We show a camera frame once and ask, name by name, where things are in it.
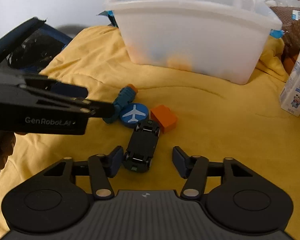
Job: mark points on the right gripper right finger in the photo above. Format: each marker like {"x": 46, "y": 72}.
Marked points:
{"x": 194, "y": 170}

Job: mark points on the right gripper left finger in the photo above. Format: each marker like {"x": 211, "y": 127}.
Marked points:
{"x": 101, "y": 168}

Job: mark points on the black toy car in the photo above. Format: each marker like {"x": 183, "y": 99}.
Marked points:
{"x": 139, "y": 154}

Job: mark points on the person left hand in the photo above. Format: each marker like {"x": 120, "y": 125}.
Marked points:
{"x": 7, "y": 143}

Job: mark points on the yellow cloth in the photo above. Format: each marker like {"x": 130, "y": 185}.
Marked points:
{"x": 216, "y": 119}

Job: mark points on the dark blue bag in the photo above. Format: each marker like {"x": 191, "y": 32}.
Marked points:
{"x": 31, "y": 46}

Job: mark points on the orange duplo brick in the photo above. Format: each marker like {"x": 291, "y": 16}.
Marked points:
{"x": 164, "y": 117}

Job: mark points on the blue airplane token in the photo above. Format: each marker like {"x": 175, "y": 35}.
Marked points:
{"x": 133, "y": 113}

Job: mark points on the teal toy figure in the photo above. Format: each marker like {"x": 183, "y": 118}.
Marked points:
{"x": 125, "y": 96}

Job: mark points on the white milk carton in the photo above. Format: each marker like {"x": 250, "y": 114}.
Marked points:
{"x": 290, "y": 95}

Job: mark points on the translucent white plastic bin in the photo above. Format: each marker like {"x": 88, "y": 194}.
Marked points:
{"x": 220, "y": 38}

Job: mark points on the orange box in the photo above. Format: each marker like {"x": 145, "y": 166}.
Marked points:
{"x": 289, "y": 63}

